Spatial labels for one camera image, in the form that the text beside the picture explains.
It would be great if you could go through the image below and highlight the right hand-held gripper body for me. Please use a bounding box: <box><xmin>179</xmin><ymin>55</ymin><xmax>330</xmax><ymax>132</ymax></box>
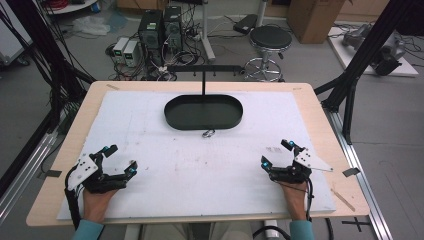
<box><xmin>269</xmin><ymin>147</ymin><xmax>334</xmax><ymax>185</ymax></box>

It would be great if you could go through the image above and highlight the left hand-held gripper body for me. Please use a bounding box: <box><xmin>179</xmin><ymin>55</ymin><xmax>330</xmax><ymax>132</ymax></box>
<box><xmin>66</xmin><ymin>152</ymin><xmax>130</xmax><ymax>195</ymax></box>

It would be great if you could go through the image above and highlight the person's right hand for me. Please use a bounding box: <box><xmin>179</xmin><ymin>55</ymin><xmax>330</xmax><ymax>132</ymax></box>
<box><xmin>280</xmin><ymin>180</ymin><xmax>309</xmax><ymax>222</ymax></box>

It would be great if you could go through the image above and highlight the person's left hand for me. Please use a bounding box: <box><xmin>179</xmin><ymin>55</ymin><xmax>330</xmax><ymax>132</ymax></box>
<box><xmin>82</xmin><ymin>187</ymin><xmax>118</xmax><ymax>225</ymax></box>

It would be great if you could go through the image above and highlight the thin wooden stick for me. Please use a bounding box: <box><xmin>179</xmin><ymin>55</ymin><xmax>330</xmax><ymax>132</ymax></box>
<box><xmin>329</xmin><ymin>188</ymin><xmax>357</xmax><ymax>213</ymax></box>

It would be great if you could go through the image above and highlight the white foam board mat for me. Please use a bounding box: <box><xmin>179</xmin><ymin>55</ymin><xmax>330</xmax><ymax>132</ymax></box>
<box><xmin>56</xmin><ymin>89</ymin><xmax>337</xmax><ymax>222</ymax></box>

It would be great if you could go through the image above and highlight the black oval tray hanger stand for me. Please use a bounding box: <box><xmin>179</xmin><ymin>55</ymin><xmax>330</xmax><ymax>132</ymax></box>
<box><xmin>163</xmin><ymin>64</ymin><xmax>245</xmax><ymax>131</ymax></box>

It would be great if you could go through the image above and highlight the white power supply unit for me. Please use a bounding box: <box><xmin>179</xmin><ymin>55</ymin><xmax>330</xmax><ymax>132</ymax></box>
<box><xmin>112</xmin><ymin>36</ymin><xmax>130</xmax><ymax>65</ymax></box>
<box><xmin>123</xmin><ymin>39</ymin><xmax>140</xmax><ymax>68</ymax></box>

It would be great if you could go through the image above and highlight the black round stool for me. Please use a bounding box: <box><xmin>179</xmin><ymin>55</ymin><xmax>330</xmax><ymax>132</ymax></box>
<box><xmin>243</xmin><ymin>25</ymin><xmax>294</xmax><ymax>83</ymax></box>

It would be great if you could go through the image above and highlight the black computer tower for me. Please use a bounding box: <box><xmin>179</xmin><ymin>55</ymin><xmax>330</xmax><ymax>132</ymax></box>
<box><xmin>163</xmin><ymin>5</ymin><xmax>184</xmax><ymax>52</ymax></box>
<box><xmin>137</xmin><ymin>9</ymin><xmax>165</xmax><ymax>67</ymax></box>

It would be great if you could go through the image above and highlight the brown cardboard box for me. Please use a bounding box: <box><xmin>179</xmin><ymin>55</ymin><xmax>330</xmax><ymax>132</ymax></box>
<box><xmin>287</xmin><ymin>0</ymin><xmax>347</xmax><ymax>45</ymax></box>

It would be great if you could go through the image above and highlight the black flat power adapter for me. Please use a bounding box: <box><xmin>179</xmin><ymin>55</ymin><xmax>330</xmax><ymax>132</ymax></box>
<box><xmin>232</xmin><ymin>13</ymin><xmax>259</xmax><ymax>36</ymax></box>

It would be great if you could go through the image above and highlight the white board with grey equipment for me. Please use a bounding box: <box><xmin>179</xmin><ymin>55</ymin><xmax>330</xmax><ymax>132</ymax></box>
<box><xmin>327</xmin><ymin>22</ymin><xmax>420</xmax><ymax>78</ymax></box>

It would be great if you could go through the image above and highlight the grey table leg stand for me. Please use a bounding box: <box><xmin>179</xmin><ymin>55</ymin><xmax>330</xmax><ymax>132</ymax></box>
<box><xmin>198</xmin><ymin>0</ymin><xmax>217</xmax><ymax>62</ymax></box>

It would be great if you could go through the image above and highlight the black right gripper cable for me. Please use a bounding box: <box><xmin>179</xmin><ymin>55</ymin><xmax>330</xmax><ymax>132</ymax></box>
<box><xmin>278</xmin><ymin>177</ymin><xmax>316</xmax><ymax>223</ymax></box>

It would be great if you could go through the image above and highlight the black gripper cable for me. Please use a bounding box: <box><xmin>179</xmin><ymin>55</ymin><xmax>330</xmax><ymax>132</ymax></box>
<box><xmin>278</xmin><ymin>177</ymin><xmax>316</xmax><ymax>223</ymax></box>
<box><xmin>64</xmin><ymin>165</ymin><xmax>86</xmax><ymax>231</ymax></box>

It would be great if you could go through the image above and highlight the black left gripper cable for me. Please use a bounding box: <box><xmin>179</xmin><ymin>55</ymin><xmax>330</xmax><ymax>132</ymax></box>
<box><xmin>64</xmin><ymin>165</ymin><xmax>86</xmax><ymax>231</ymax></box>

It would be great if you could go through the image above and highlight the aluminium rail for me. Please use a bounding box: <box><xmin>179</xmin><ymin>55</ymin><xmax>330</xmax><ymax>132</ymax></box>
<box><xmin>0</xmin><ymin>109</ymin><xmax>73</xmax><ymax>225</ymax></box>
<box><xmin>322</xmin><ymin>107</ymin><xmax>395</xmax><ymax>240</ymax></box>

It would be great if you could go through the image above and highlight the black metal frame stand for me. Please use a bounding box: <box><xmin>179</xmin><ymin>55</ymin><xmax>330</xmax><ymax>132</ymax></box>
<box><xmin>313</xmin><ymin>0</ymin><xmax>424</xmax><ymax>146</ymax></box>
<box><xmin>0</xmin><ymin>0</ymin><xmax>98</xmax><ymax>198</ymax></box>

